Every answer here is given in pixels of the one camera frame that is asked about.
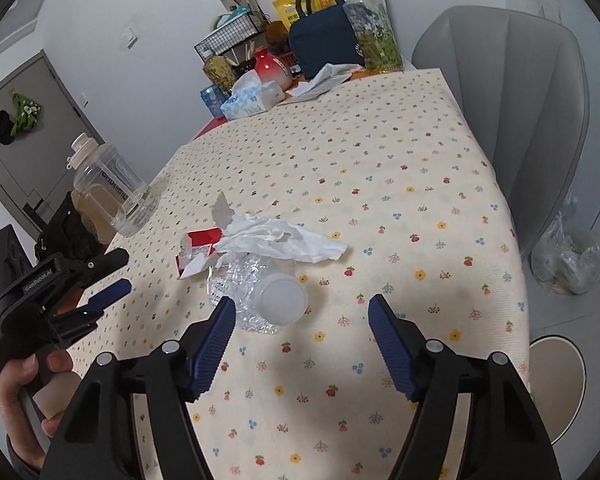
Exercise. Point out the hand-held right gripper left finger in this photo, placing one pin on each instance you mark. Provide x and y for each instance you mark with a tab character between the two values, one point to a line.
212	350

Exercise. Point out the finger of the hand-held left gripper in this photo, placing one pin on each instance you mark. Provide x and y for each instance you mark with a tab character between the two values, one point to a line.
107	262
110	294

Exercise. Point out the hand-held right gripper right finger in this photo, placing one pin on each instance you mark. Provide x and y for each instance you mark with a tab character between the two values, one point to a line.
392	350

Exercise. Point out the crushed clear plastic cup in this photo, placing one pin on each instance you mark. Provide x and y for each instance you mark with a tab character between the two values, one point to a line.
280	300

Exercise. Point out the white trash can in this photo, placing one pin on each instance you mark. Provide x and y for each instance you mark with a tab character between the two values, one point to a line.
555	385

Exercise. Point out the person's left forearm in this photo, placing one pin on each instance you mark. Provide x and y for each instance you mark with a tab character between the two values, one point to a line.
22	465

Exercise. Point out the person's left hand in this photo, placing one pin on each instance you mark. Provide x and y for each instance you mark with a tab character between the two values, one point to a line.
15	400

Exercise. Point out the black bag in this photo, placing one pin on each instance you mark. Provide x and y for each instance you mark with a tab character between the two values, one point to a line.
75	240

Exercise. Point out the clear water jug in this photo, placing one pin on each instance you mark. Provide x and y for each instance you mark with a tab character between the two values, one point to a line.
115	185

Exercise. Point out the red wrapper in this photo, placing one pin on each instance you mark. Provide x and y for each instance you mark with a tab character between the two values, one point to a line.
200	235

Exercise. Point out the grey door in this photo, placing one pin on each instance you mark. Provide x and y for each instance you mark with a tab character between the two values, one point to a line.
40	160

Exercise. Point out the torn white paper scrap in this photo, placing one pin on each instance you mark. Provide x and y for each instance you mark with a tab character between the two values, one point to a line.
222	210

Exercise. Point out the crumpled white tissue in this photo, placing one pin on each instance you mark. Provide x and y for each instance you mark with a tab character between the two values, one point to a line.
280	240

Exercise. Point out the green hanging ornament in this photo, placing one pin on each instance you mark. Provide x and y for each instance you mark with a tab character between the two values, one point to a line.
27	112

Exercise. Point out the red side table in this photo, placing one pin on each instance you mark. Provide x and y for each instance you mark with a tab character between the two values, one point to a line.
212	127

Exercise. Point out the black hanging ornament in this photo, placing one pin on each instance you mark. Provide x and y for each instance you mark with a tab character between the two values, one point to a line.
2	127

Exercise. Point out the floral tablecloth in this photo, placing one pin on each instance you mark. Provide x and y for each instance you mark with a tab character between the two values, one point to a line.
380	160

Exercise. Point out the blue drink can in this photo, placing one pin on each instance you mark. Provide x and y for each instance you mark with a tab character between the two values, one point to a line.
211	100

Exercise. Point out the clear plastic bag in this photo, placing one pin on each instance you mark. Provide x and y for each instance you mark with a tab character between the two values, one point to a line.
570	260

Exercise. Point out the blue white tissue pack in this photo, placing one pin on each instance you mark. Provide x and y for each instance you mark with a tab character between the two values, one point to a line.
250	102

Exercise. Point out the black cup of sticks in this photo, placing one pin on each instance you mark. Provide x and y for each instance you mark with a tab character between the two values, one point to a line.
245	65

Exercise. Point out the red white vase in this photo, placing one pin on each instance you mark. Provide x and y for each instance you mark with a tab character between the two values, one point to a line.
272	70

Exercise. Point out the white cloth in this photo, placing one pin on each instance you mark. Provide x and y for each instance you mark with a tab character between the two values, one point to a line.
330	77

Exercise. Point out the teal packet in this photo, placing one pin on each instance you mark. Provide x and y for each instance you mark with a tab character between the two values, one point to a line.
240	10

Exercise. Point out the brown round object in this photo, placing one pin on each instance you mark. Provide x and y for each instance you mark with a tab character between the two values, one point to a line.
277	32

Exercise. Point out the grey upholstered chair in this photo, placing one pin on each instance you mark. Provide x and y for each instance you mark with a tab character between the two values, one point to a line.
520	85

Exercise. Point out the yellow snack packet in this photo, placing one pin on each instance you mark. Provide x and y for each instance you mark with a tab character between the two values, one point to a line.
285	10

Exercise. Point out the navy lunch bag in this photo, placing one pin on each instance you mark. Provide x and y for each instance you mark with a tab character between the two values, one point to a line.
325	40

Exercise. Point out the clear bottle with green label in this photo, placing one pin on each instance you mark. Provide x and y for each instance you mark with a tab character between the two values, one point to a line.
375	35

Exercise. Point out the white light switch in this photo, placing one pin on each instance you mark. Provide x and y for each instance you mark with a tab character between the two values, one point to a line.
129	38

